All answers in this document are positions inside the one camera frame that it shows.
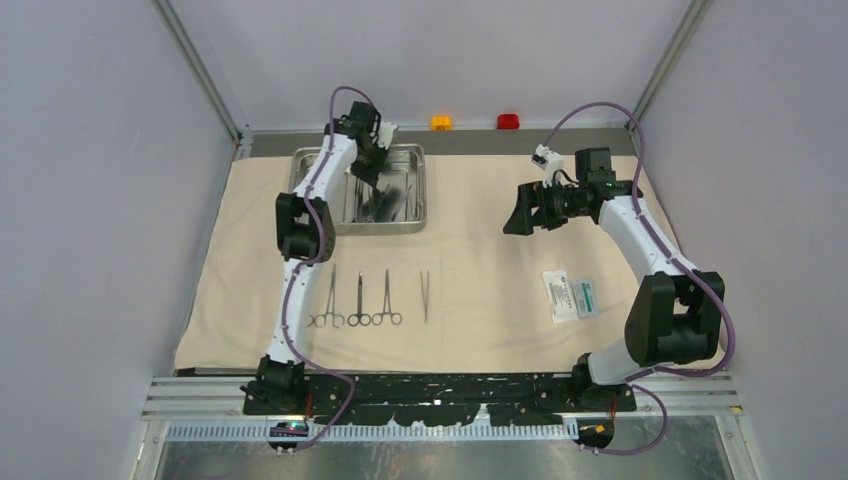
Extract white sterile pouch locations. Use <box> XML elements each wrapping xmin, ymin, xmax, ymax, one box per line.
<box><xmin>542</xmin><ymin>270</ymin><xmax>579</xmax><ymax>323</ymax></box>

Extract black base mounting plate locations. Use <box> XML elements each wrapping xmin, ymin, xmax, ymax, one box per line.
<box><xmin>240</xmin><ymin>373</ymin><xmax>636</xmax><ymax>427</ymax></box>

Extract short steel scissors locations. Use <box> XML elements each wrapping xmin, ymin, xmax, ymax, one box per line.
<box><xmin>346</xmin><ymin>272</ymin><xmax>373</xmax><ymax>327</ymax></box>

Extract steel tray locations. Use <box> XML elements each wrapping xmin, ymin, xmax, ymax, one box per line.
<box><xmin>351</xmin><ymin>149</ymin><xmax>426</xmax><ymax>225</ymax></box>
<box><xmin>288</xmin><ymin>147</ymin><xmax>357</xmax><ymax>226</ymax></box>

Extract left steel tray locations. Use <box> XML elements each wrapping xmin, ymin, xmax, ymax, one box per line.
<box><xmin>288</xmin><ymin>147</ymin><xmax>357</xmax><ymax>226</ymax></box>

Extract red button block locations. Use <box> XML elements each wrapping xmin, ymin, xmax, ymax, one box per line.
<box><xmin>496</xmin><ymin>113</ymin><xmax>521</xmax><ymax>130</ymax></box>

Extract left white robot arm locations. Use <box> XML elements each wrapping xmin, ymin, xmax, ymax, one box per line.
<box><xmin>241</xmin><ymin>101</ymin><xmax>397</xmax><ymax>415</ymax></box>

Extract long steel forceps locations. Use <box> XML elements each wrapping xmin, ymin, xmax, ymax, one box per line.
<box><xmin>308</xmin><ymin>266</ymin><xmax>345</xmax><ymax>328</ymax></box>

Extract right steel tray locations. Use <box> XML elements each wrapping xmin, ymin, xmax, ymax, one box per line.
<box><xmin>351</xmin><ymin>149</ymin><xmax>426</xmax><ymax>225</ymax></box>

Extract steel tweezers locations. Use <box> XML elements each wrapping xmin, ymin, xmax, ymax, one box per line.
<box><xmin>419</xmin><ymin>270</ymin><xmax>430</xmax><ymax>323</ymax></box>
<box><xmin>354</xmin><ymin>178</ymin><xmax>371</xmax><ymax>223</ymax></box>
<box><xmin>391</xmin><ymin>186</ymin><xmax>411</xmax><ymax>220</ymax></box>

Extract yellow button block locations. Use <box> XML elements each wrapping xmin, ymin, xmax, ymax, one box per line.
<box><xmin>429</xmin><ymin>115</ymin><xmax>453</xmax><ymax>131</ymax></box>

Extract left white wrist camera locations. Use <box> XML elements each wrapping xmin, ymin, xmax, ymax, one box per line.
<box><xmin>375</xmin><ymin>120</ymin><xmax>398</xmax><ymax>150</ymax></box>

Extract beige cloth wrap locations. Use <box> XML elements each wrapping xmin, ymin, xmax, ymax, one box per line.
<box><xmin>175</xmin><ymin>155</ymin><xmax>639</xmax><ymax>373</ymax></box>

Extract green white packet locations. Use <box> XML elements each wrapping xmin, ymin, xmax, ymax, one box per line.
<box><xmin>572</xmin><ymin>278</ymin><xmax>600</xmax><ymax>319</ymax></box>

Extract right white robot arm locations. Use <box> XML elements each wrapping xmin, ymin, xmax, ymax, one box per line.
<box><xmin>503</xmin><ymin>145</ymin><xmax>725</xmax><ymax>411</ymax></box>

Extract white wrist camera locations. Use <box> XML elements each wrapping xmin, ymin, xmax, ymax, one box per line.
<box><xmin>375</xmin><ymin>120</ymin><xmax>398</xmax><ymax>150</ymax></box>
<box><xmin>531</xmin><ymin>144</ymin><xmax>564</xmax><ymax>187</ymax></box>

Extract wire mesh steel basket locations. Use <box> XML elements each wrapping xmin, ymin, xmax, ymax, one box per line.
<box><xmin>288</xmin><ymin>142</ymin><xmax>430</xmax><ymax>238</ymax></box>

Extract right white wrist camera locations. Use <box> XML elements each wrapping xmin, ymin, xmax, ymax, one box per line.
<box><xmin>531</xmin><ymin>144</ymin><xmax>564</xmax><ymax>187</ymax></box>

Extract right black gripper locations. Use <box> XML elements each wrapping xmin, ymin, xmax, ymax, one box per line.
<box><xmin>505</xmin><ymin>177</ymin><xmax>589</xmax><ymax>235</ymax></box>

